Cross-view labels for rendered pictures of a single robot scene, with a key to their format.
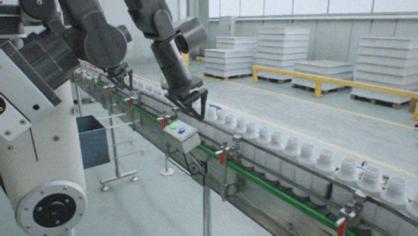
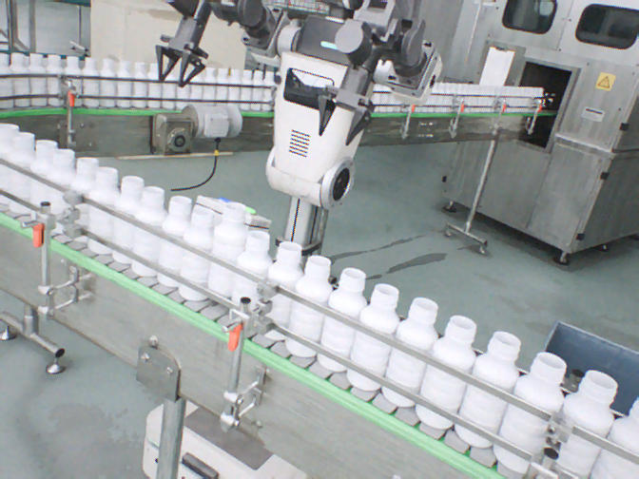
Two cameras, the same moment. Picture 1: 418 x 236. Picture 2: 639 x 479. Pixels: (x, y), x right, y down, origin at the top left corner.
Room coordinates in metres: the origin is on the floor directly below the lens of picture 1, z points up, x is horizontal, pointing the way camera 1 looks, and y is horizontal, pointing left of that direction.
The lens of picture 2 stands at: (2.08, -0.21, 1.55)
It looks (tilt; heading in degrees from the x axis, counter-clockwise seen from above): 22 degrees down; 153
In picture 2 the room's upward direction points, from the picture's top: 11 degrees clockwise
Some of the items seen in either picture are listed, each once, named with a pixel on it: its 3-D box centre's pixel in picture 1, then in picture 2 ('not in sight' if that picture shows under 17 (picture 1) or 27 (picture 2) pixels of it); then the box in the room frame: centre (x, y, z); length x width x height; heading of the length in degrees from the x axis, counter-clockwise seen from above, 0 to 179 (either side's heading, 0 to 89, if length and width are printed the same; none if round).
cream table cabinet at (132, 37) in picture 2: not in sight; (168, 80); (-3.12, 0.66, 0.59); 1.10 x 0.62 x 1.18; 108
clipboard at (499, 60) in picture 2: not in sight; (495, 68); (-1.62, 2.82, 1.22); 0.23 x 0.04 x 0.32; 18
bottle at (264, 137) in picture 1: (263, 149); (64, 191); (0.87, -0.19, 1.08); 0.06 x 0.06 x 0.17
